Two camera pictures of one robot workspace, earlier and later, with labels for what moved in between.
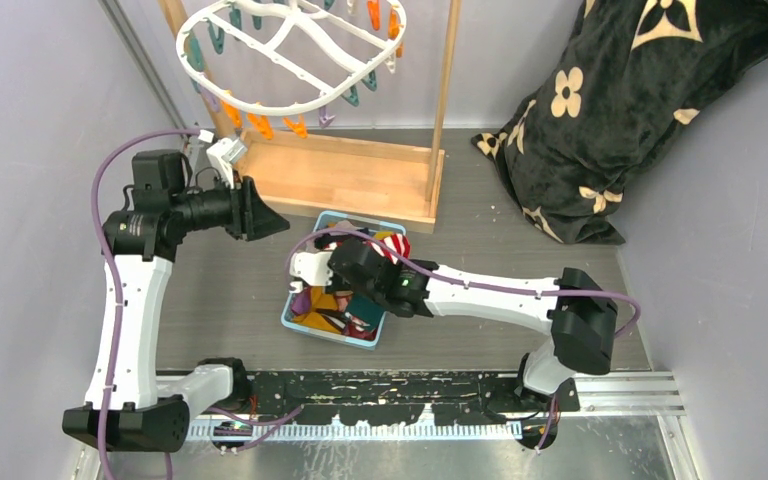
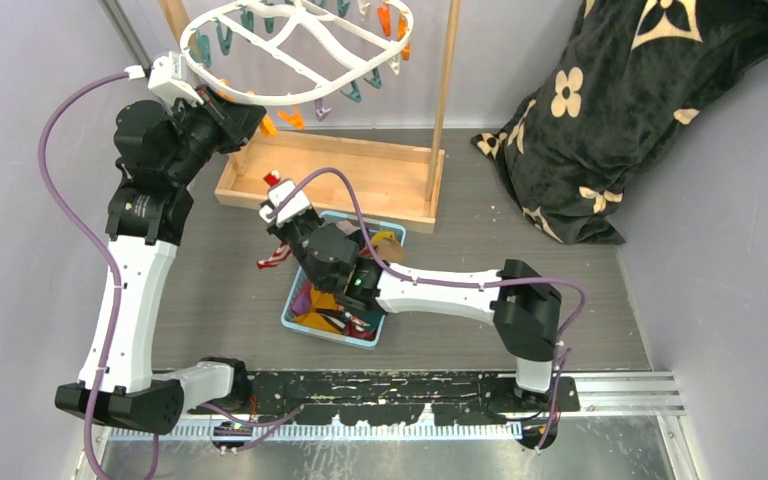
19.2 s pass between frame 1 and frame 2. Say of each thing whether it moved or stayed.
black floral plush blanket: stayed
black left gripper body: moved
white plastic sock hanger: moved
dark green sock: stayed
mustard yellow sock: stayed
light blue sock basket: stayed
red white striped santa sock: moved
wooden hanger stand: stayed
